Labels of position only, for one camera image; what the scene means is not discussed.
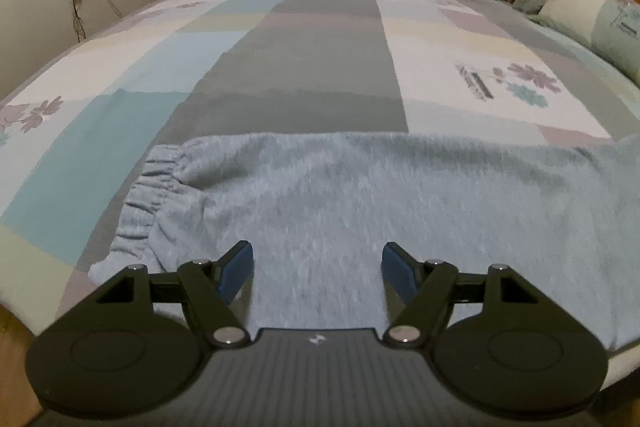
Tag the grey pillow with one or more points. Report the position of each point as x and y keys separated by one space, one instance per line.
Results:
x=529 y=3

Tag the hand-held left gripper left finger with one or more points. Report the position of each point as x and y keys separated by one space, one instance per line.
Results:
x=237 y=269

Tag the patchwork floral bed sheet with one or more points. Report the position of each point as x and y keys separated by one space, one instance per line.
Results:
x=310 y=57

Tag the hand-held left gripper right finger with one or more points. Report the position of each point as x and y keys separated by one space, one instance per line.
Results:
x=400 y=272

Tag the white floral pillow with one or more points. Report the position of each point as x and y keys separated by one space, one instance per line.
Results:
x=595 y=14

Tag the light blue fleece pants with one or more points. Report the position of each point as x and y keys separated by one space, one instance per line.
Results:
x=375 y=197

